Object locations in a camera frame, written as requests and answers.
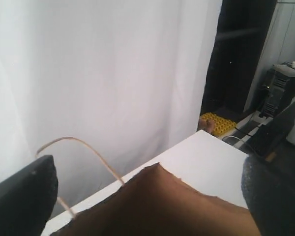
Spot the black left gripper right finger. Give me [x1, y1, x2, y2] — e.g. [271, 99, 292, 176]
[241, 156, 295, 236]

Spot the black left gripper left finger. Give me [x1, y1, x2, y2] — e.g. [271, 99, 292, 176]
[0, 155, 59, 236]

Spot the black computer tower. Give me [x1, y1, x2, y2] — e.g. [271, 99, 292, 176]
[261, 64, 295, 118]

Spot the white backdrop curtain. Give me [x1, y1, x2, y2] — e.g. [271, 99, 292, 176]
[0, 0, 222, 206]

